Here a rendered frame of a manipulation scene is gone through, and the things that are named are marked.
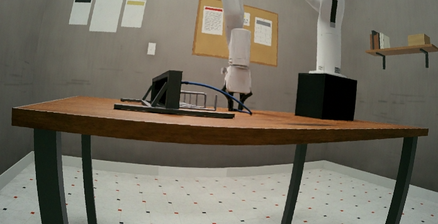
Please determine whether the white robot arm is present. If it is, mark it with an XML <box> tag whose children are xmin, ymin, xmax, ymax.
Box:
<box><xmin>222</xmin><ymin>0</ymin><xmax>347</xmax><ymax>78</ymax></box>

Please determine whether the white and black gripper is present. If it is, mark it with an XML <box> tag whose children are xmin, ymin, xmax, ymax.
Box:
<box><xmin>221</xmin><ymin>66</ymin><xmax>252</xmax><ymax>111</ymax></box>

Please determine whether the blue cable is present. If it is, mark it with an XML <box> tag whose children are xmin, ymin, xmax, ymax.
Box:
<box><xmin>184</xmin><ymin>81</ymin><xmax>252</xmax><ymax>114</ymax></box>

